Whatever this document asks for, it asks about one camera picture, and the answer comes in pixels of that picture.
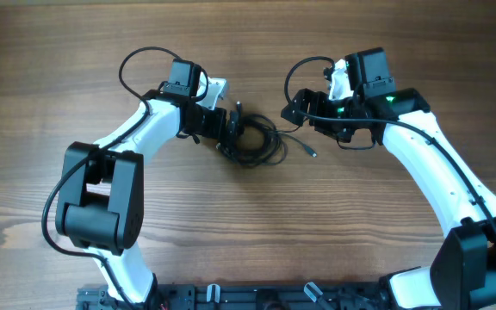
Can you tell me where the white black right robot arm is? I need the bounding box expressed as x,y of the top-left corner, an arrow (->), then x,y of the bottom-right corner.
282,47 -> 496,309

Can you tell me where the grey usb cable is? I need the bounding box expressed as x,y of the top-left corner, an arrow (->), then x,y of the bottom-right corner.
226,118 -> 318,167

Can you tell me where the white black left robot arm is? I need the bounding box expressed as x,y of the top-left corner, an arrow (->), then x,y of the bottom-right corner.
46,59 -> 228,309

